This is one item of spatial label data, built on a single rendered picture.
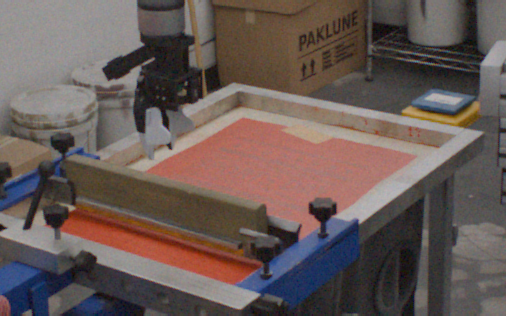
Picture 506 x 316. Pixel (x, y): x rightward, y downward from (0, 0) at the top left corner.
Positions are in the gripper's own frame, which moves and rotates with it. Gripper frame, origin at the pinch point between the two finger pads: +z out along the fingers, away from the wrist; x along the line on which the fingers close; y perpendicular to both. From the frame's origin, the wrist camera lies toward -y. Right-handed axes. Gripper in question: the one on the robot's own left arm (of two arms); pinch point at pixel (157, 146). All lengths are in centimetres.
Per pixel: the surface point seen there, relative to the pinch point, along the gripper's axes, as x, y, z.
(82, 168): -0.9, -16.2, 7.3
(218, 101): 51, -25, 13
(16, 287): -36.7, 2.7, 8.3
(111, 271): -25.2, 10.7, 8.6
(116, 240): -5.0, -5.8, 16.6
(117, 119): 183, -168, 90
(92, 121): 162, -162, 83
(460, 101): 79, 16, 14
